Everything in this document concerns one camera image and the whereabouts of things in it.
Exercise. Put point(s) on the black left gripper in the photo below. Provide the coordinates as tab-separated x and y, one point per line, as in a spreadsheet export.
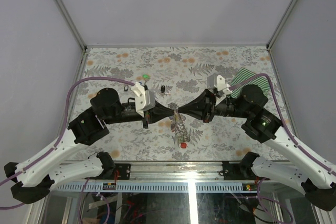
159	113

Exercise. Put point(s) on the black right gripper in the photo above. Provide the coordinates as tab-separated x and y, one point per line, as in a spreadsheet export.
203	106

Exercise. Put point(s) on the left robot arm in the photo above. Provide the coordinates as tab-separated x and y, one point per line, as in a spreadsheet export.
35	178

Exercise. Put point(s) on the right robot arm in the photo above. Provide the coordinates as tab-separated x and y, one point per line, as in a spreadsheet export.
312	175

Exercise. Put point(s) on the floral table mat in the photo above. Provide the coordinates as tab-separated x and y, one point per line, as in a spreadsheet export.
183	71

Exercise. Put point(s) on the green striped cloth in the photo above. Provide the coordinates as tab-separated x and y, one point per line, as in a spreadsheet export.
244	74

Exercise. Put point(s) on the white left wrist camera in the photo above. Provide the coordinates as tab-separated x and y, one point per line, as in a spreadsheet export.
144	98

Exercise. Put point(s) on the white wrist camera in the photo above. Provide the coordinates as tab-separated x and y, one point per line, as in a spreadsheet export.
218	84
144	98

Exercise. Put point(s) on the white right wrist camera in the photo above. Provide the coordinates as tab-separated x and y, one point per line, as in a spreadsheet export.
218	84

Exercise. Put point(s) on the aluminium front rail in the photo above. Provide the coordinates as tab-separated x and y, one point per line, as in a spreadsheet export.
170	177

